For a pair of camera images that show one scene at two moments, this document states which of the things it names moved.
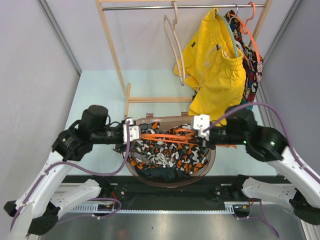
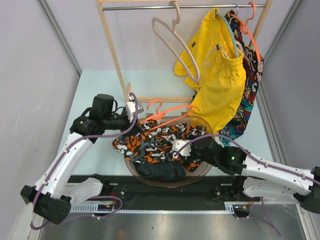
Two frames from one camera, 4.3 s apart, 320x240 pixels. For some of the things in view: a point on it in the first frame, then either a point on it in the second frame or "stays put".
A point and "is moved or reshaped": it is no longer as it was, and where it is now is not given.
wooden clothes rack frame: [126, 87] stays put
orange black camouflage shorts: [183, 157] is moved or reshaped
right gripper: [202, 141] to [191, 157]
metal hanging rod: [180, 7] stays put
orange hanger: [245, 29] stays put
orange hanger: [182, 135] to [186, 108]
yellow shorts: [211, 63] stays put
